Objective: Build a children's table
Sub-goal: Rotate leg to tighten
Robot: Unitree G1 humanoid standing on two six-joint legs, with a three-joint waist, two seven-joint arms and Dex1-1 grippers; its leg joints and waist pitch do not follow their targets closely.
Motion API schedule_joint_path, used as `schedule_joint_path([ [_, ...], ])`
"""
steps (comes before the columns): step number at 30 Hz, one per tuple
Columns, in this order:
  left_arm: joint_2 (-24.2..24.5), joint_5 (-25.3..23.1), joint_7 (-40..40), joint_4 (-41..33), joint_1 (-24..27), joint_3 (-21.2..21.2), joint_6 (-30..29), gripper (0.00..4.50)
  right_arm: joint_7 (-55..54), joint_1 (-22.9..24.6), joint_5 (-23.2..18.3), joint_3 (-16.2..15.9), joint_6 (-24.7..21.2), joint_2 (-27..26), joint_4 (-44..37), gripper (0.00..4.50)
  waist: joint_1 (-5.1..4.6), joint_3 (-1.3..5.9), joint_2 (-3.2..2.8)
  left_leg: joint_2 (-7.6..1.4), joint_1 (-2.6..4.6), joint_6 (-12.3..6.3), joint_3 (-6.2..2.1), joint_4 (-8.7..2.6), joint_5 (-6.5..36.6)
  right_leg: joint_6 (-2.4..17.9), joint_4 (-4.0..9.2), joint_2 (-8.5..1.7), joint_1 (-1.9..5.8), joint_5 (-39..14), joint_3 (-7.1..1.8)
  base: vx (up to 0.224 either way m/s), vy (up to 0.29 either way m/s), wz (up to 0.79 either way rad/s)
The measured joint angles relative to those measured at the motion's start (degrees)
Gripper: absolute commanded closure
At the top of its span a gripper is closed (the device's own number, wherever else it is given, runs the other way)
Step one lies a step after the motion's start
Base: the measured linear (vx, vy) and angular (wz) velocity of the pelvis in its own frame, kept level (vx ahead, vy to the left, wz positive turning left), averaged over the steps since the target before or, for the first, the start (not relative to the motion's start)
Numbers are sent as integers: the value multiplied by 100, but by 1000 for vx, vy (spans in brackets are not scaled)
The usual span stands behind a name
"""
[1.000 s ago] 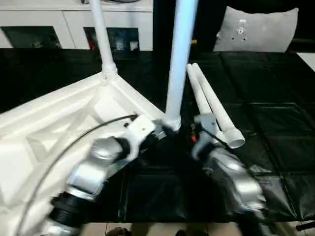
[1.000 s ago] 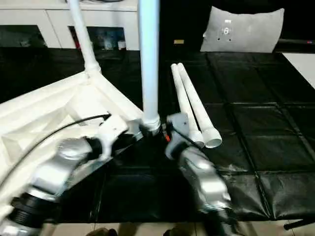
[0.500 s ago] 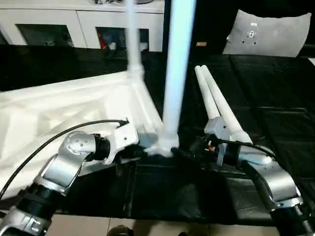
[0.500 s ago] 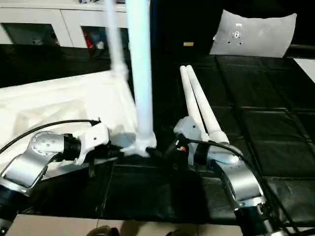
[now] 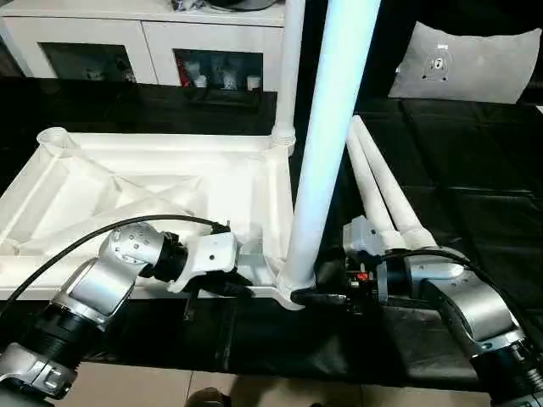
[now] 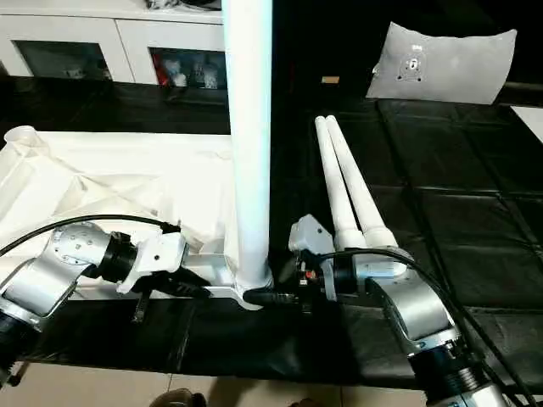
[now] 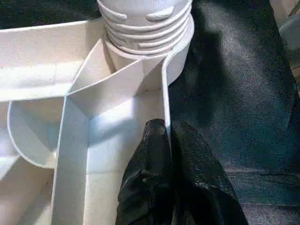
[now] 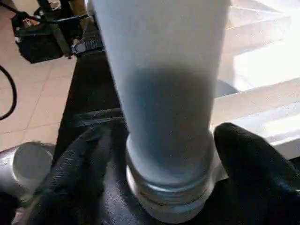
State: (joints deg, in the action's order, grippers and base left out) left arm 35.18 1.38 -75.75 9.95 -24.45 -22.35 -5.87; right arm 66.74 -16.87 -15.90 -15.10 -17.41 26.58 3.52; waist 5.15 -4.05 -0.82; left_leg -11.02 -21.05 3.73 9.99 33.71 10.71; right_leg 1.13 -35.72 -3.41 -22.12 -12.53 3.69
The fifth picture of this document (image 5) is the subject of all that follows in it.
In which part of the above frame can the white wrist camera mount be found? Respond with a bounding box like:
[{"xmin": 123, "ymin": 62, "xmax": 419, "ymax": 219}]
[
  {"xmin": 341, "ymin": 215, "xmax": 390, "ymax": 305},
  {"xmin": 166, "ymin": 234, "xmax": 239, "ymax": 294}
]

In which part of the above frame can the white plastic table leg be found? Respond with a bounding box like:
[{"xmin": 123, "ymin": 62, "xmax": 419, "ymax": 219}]
[
  {"xmin": 270, "ymin": 0, "xmax": 305, "ymax": 157},
  {"xmin": 346, "ymin": 114, "xmax": 405, "ymax": 252},
  {"xmin": 277, "ymin": 0, "xmax": 383, "ymax": 298},
  {"xmin": 359, "ymin": 125, "xmax": 439, "ymax": 252}
]

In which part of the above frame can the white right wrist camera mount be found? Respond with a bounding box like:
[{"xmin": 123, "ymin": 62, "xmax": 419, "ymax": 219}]
[{"xmin": 341, "ymin": 215, "xmax": 390, "ymax": 305}]

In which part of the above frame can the grey helmet with black strap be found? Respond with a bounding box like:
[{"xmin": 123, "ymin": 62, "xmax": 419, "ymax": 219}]
[{"xmin": 206, "ymin": 0, "xmax": 290, "ymax": 13}]

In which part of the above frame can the white plastic table top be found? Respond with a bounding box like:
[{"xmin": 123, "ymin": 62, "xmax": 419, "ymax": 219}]
[{"xmin": 0, "ymin": 125, "xmax": 316, "ymax": 311}]

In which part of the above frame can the white cabinet with glass doors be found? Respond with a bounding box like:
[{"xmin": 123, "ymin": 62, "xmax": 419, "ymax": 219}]
[{"xmin": 0, "ymin": 0, "xmax": 290, "ymax": 93}]

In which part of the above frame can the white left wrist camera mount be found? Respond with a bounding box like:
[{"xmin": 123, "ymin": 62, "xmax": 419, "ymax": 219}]
[{"xmin": 166, "ymin": 234, "xmax": 239, "ymax": 294}]

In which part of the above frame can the black work mat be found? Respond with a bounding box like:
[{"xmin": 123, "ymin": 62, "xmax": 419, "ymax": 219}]
[{"xmin": 0, "ymin": 75, "xmax": 543, "ymax": 393}]

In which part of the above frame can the black sofa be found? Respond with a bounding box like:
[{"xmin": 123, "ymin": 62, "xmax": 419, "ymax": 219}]
[{"xmin": 355, "ymin": 0, "xmax": 543, "ymax": 103}]

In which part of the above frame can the grey printed cushion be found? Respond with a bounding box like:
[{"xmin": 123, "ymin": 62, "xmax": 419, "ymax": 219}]
[{"xmin": 388, "ymin": 20, "xmax": 540, "ymax": 104}]

